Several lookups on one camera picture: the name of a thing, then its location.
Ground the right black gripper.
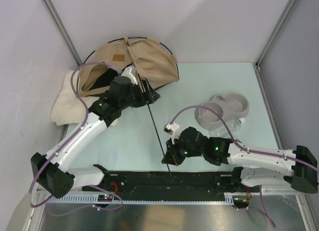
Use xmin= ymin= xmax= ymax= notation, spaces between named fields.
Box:
xmin=162 ymin=135 xmax=204 ymax=166

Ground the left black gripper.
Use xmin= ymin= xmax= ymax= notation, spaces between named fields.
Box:
xmin=119 ymin=78 xmax=160 ymax=110

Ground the beige pet tent fabric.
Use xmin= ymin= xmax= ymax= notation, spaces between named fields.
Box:
xmin=76 ymin=36 xmax=180 ymax=98

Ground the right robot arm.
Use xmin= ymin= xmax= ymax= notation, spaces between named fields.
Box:
xmin=161 ymin=123 xmax=319 ymax=194

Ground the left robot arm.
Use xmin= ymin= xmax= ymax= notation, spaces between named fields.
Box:
xmin=31 ymin=76 xmax=160 ymax=199

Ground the grey double pet feeder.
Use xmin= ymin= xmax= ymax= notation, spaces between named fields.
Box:
xmin=194 ymin=92 xmax=250 ymax=131

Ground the clear plastic water bottle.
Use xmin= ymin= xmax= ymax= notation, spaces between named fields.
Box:
xmin=208 ymin=117 xmax=245 ymax=138

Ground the white fluffy cushion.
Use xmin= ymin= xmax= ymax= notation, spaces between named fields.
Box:
xmin=50 ymin=70 xmax=86 ymax=126

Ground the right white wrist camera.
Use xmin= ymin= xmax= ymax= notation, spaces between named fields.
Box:
xmin=163 ymin=122 xmax=181 ymax=144

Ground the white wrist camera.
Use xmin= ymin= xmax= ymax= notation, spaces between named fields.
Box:
xmin=120 ymin=65 xmax=138 ymax=85
xmin=163 ymin=122 xmax=181 ymax=144

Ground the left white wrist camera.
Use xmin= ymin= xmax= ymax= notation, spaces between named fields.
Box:
xmin=120 ymin=65 xmax=138 ymax=85

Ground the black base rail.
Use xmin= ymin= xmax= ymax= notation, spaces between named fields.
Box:
xmin=97 ymin=171 xmax=260 ymax=201

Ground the white slotted cable duct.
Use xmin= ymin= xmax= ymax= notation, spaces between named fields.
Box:
xmin=48 ymin=193 xmax=244 ymax=205

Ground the left aluminium frame post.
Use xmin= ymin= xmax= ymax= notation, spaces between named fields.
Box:
xmin=41 ymin=0 xmax=82 ymax=65

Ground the aluminium frame post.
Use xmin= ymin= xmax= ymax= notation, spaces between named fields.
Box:
xmin=255 ymin=0 xmax=299 ymax=71
xmin=41 ymin=0 xmax=82 ymax=65

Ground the right aluminium frame post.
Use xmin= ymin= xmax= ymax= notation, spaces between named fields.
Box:
xmin=255 ymin=0 xmax=299 ymax=71

